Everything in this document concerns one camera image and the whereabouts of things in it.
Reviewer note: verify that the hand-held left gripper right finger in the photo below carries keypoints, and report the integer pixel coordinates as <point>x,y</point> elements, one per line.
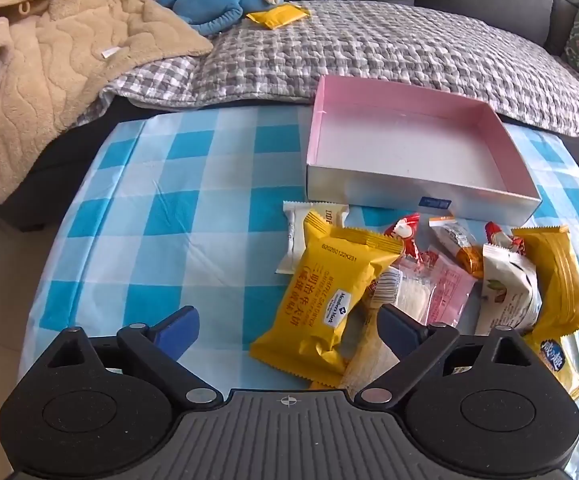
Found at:
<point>394,325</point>

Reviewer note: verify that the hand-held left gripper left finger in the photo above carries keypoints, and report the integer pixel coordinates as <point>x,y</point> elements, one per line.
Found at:
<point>179,327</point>

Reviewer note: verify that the yellow seamed snack packet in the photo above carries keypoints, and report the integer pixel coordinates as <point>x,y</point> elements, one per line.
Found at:
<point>559,280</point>

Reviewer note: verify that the clear rice cracker packet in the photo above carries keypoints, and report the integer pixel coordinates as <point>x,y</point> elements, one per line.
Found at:
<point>364,360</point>

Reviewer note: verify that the large yellow snack packet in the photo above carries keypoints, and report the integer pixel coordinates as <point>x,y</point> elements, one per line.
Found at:
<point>319,300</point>

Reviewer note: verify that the white nut snack packet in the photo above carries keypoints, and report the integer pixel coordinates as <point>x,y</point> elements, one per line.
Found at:
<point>509,280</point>

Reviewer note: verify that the yellow packet with blue label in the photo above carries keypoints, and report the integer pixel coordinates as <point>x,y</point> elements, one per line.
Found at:
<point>557,360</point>

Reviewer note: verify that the pink cardboard box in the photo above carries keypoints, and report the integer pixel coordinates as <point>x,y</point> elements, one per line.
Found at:
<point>394,145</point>

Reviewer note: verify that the pink snack packet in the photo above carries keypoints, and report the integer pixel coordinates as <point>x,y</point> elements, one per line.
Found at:
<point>449,285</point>

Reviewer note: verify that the red white candy packet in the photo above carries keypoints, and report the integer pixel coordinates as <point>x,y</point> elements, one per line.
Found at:
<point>497,235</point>
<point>404,232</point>

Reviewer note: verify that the orange white snack packet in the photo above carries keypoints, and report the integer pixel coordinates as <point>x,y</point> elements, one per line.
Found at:
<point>457,240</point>

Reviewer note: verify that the blue checked tablecloth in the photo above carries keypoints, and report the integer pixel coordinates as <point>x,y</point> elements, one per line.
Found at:
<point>169,210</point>

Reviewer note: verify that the grey checked quilt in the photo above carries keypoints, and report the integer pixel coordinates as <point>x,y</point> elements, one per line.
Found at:
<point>394,50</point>

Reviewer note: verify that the beige fleece blanket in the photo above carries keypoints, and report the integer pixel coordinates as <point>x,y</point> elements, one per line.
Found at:
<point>44,60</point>

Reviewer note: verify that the flat yellow packet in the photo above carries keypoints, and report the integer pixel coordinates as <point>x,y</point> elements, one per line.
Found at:
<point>277,15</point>

